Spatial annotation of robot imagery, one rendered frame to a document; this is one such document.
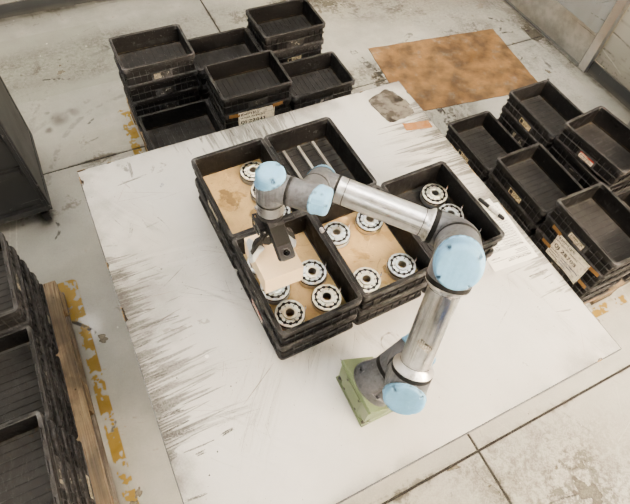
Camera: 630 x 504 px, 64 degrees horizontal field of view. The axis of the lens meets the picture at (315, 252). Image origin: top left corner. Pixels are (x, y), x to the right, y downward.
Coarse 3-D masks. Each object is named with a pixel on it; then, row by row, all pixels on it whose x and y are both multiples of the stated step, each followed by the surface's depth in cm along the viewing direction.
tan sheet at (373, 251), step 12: (348, 216) 194; (384, 228) 192; (360, 240) 189; (372, 240) 189; (384, 240) 189; (396, 240) 190; (348, 252) 185; (360, 252) 186; (372, 252) 186; (384, 252) 187; (396, 252) 187; (348, 264) 183; (360, 264) 183; (372, 264) 183; (384, 264) 184; (384, 276) 181
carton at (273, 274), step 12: (264, 252) 148; (252, 264) 152; (264, 264) 146; (276, 264) 146; (288, 264) 146; (300, 264) 147; (264, 276) 144; (276, 276) 144; (288, 276) 147; (300, 276) 150; (264, 288) 148; (276, 288) 149
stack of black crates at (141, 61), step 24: (120, 48) 285; (144, 48) 292; (168, 48) 294; (192, 48) 279; (120, 72) 281; (144, 72) 273; (168, 72) 279; (192, 72) 285; (144, 96) 284; (168, 96) 290; (192, 96) 299
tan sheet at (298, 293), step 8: (296, 240) 187; (304, 240) 187; (296, 248) 185; (304, 248) 185; (312, 248) 185; (304, 256) 183; (312, 256) 183; (328, 280) 178; (296, 288) 176; (304, 288) 176; (296, 296) 174; (304, 296) 174; (304, 304) 173; (312, 312) 171
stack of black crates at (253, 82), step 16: (208, 64) 273; (224, 64) 276; (240, 64) 281; (256, 64) 286; (272, 64) 286; (208, 80) 274; (224, 80) 282; (240, 80) 283; (256, 80) 284; (272, 80) 285; (288, 80) 271; (224, 96) 275; (240, 96) 261; (256, 96) 268; (272, 96) 273; (288, 96) 278; (224, 112) 267; (240, 112) 270; (224, 128) 277
